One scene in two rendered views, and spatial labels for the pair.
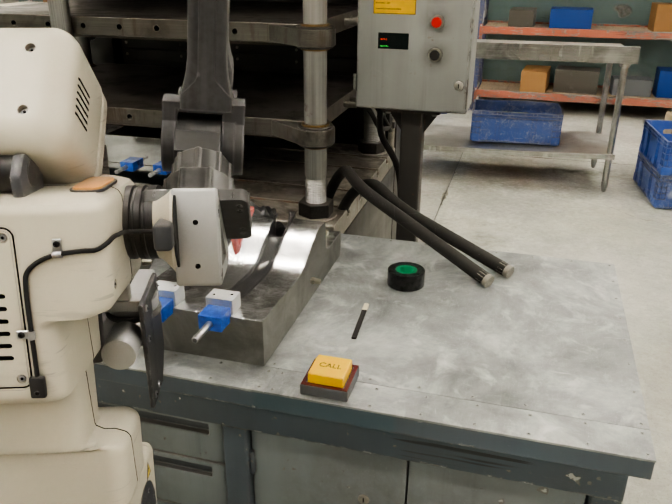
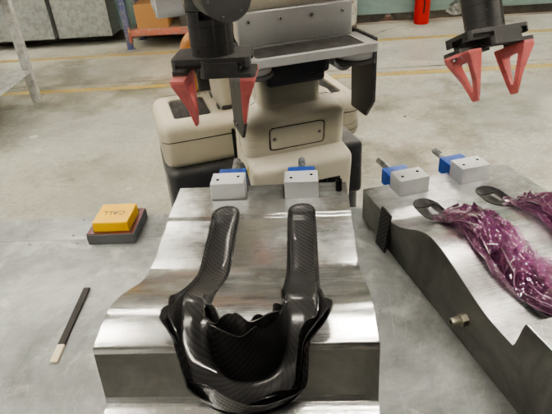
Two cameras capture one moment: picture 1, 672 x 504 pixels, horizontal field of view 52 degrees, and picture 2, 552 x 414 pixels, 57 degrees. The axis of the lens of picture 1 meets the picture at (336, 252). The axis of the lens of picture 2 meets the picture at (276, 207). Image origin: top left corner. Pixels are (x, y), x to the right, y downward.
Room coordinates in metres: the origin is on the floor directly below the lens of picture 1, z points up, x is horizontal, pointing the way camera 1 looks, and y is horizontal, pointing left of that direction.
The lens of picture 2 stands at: (1.74, 0.13, 1.27)
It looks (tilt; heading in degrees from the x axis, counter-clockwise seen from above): 31 degrees down; 169
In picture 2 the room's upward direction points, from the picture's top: 4 degrees counter-clockwise
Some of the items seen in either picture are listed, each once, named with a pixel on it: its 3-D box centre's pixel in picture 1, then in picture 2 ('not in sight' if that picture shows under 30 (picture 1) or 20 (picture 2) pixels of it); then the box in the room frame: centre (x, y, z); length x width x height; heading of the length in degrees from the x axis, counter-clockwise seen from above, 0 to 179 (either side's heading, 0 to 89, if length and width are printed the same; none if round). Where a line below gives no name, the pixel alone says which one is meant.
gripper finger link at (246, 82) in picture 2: not in sight; (232, 90); (1.06, 0.22, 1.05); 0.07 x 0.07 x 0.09; 74
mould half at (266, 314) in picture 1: (248, 264); (250, 305); (1.29, 0.18, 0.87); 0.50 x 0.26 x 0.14; 164
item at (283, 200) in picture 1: (187, 169); not in sight; (2.29, 0.52, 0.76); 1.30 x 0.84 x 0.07; 74
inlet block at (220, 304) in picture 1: (212, 321); (232, 178); (1.01, 0.21, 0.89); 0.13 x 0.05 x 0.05; 165
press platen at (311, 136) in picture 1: (187, 113); not in sight; (2.29, 0.50, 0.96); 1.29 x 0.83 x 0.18; 74
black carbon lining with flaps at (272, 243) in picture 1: (239, 245); (256, 263); (1.28, 0.20, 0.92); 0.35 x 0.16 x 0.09; 164
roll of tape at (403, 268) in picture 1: (406, 276); not in sight; (1.34, -0.15, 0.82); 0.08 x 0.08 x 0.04
